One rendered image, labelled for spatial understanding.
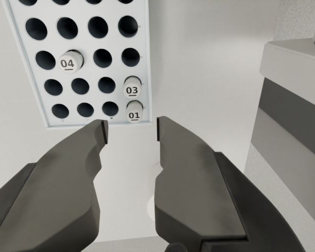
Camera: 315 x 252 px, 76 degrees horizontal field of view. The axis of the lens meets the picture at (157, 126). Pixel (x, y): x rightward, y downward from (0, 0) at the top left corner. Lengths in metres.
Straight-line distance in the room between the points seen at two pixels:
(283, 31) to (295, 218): 1.48
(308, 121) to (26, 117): 0.58
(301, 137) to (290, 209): 1.43
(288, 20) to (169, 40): 0.97
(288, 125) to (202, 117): 0.41
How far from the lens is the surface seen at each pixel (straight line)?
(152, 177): 0.23
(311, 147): 0.54
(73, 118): 0.17
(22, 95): 0.22
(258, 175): 1.53
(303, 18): 1.17
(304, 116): 0.63
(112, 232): 0.34
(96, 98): 0.16
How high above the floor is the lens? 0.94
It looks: 59 degrees down
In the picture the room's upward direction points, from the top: 172 degrees clockwise
